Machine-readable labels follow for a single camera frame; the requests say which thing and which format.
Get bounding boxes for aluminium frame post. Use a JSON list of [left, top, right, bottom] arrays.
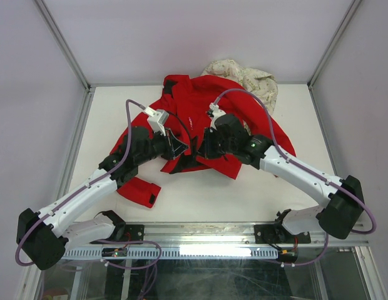
[[307, 0, 363, 91], [33, 0, 91, 93]]

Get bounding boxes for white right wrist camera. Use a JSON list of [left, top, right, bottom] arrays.
[[207, 103, 226, 129]]

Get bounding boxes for cream green printed cloth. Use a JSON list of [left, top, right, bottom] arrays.
[[201, 59, 278, 115]]

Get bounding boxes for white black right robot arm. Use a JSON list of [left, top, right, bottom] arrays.
[[198, 114, 364, 242]]

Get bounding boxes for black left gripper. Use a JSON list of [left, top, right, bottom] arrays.
[[135, 126, 188, 166]]

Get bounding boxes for red zip jacket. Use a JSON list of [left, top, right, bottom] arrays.
[[108, 74, 297, 209]]

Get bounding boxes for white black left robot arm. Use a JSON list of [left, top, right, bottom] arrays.
[[16, 126, 189, 271]]

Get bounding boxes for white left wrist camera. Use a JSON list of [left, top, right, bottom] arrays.
[[143, 106, 169, 136]]

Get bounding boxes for aluminium mounting rail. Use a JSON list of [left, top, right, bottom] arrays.
[[127, 221, 370, 248]]

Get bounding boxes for aluminium left frame post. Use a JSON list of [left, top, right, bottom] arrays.
[[33, 0, 91, 93]]

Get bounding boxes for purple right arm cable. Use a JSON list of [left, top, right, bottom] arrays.
[[212, 88, 377, 268]]

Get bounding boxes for aluminium right frame post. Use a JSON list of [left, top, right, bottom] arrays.
[[307, 0, 363, 91]]

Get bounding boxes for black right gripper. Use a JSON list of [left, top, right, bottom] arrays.
[[196, 127, 236, 159]]

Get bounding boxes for white perforated cable tray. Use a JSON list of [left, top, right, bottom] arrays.
[[63, 244, 278, 261]]

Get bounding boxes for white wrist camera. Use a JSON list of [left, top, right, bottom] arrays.
[[207, 103, 226, 129], [143, 106, 169, 136]]

